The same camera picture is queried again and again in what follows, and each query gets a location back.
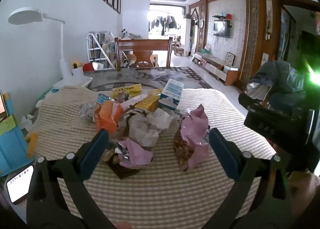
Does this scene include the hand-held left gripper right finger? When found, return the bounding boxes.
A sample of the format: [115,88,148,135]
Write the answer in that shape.
[209,128,292,229]

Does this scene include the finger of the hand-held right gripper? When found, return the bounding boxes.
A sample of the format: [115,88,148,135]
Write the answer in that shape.
[238,92,269,114]

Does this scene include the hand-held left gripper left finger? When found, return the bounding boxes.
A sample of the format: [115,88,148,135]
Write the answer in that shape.
[26,128,118,229]

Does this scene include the orange snack wrapper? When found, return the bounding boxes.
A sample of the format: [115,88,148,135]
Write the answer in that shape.
[95,100,125,134]

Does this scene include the white paper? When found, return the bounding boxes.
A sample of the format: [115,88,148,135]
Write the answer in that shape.
[127,107,173,147]

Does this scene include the person's right forearm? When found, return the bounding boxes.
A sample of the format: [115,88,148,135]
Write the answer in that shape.
[290,169,320,222]

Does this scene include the dark brown wrapper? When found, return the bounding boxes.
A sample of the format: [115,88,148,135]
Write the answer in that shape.
[101,149,140,180]

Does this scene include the large pink snack wrapper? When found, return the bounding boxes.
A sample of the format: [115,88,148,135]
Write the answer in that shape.
[174,104,210,172]

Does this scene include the blue jacket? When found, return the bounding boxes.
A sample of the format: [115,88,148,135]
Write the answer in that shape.
[246,60,304,114]

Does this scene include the small pink snack wrapper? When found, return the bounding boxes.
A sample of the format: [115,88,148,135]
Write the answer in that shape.
[116,138,154,169]

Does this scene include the grey crumpled paper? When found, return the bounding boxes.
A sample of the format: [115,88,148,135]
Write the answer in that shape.
[80,101,100,121]

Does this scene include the television cabinet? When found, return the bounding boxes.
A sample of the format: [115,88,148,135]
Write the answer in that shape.
[194,51,239,86]

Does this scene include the small blue packet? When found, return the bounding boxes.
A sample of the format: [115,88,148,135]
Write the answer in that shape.
[97,93,112,104]

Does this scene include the white carton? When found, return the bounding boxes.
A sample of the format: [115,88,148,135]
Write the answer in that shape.
[119,93,148,110]

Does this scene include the beige striped table cloth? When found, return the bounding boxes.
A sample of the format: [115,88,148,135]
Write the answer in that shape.
[32,86,277,229]

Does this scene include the long yellow packet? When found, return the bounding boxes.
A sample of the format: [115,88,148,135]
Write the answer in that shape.
[111,83,142,94]

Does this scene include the blue and white box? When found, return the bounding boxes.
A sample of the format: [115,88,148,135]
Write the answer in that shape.
[158,78,185,112]

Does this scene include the yellow box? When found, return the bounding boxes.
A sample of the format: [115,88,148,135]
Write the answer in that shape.
[135,92,162,112]

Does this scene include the smartphone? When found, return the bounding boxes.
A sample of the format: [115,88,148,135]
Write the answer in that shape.
[6,165,34,204]

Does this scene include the blue plastic toy stand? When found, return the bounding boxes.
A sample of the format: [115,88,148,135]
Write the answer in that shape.
[0,90,35,177]

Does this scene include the white book rack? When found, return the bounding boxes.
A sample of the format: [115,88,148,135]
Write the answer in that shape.
[86,32,118,70]

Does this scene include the hanging dark clothes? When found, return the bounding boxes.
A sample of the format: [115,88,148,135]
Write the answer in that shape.
[150,15,182,35]

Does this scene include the white desk lamp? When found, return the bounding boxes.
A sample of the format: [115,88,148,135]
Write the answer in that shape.
[8,7,92,92]

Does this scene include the wooden dining chair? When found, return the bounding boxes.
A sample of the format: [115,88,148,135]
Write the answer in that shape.
[114,37,173,69]

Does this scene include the small standing picture frame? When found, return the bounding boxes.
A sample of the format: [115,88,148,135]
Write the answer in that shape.
[226,52,236,67]

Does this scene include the wall television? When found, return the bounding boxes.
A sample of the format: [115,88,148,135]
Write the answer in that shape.
[213,20,230,38]

